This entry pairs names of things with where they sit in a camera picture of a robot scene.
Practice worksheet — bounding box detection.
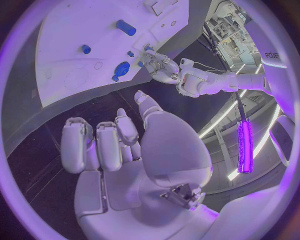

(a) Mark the glowing light bar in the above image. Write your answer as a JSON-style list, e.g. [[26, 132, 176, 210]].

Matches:
[[236, 119, 255, 174]]

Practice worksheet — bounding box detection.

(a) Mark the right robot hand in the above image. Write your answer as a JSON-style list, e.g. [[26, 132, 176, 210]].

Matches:
[[60, 90, 220, 240]]

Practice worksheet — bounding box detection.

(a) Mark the workshop equipment rack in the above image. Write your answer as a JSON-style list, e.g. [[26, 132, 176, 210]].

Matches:
[[203, 0, 263, 67]]

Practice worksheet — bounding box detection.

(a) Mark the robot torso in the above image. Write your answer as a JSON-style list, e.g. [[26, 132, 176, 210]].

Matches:
[[241, 20, 298, 122]]

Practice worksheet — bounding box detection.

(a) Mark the white cable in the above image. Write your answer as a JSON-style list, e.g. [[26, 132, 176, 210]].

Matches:
[[193, 62, 230, 73]]

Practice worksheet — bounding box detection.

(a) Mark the white task board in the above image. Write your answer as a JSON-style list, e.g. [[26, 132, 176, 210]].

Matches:
[[35, 0, 192, 109]]

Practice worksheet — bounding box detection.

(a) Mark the black cable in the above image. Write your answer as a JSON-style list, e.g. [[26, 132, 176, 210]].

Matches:
[[234, 90, 249, 123]]

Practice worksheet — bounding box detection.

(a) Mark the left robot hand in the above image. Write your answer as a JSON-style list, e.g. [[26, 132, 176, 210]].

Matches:
[[139, 49, 182, 85]]

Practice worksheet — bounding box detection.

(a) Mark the long blue cylinder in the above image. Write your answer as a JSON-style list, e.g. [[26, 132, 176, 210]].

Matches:
[[115, 19, 138, 37]]

